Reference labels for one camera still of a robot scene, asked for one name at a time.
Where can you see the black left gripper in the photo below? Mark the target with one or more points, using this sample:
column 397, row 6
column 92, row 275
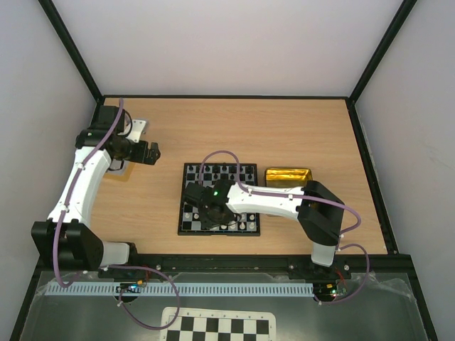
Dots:
column 141, row 155

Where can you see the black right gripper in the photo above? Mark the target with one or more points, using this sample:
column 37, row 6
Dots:
column 192, row 193

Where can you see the gold metal tray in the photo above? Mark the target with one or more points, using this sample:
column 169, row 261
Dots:
column 287, row 177

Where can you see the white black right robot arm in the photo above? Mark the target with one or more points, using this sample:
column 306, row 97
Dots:
column 314, row 207

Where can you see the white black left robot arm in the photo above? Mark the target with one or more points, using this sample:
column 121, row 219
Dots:
column 108, row 145

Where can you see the checkered calibration board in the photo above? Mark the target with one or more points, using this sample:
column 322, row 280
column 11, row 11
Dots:
column 206, row 324

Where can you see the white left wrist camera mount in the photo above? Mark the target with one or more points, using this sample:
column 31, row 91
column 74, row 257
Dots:
column 136, row 129

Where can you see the black mounting rail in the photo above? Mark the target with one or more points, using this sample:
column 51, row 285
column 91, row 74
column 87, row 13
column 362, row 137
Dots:
column 295, row 266

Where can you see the white slotted cable duct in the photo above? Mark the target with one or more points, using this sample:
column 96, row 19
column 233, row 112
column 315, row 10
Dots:
column 184, row 289

